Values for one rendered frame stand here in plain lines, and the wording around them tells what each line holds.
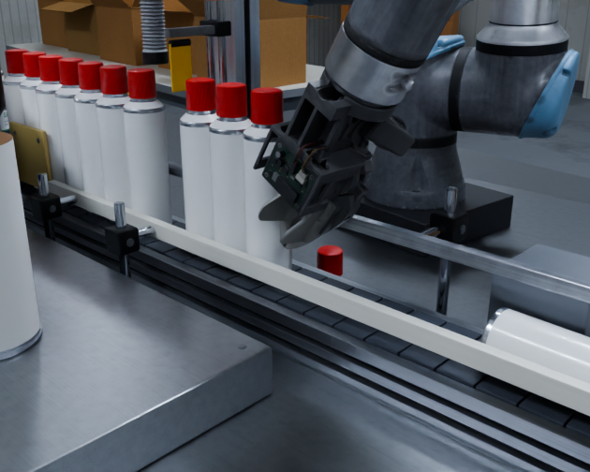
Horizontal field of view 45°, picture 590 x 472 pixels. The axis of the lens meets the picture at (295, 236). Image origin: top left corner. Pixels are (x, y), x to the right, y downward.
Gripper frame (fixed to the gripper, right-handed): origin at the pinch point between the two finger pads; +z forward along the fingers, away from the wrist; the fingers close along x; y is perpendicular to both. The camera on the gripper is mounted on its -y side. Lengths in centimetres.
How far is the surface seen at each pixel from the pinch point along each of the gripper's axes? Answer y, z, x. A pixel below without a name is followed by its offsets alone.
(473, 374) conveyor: 3.3, -7.3, 23.3
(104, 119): 3.2, 7.3, -30.3
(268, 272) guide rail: 4.8, 1.8, 1.9
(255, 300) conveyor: 5.8, 5.0, 2.6
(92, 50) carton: -145, 149, -232
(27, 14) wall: -248, 281, -461
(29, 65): 2, 14, -51
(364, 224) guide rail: -2.5, -5.9, 5.1
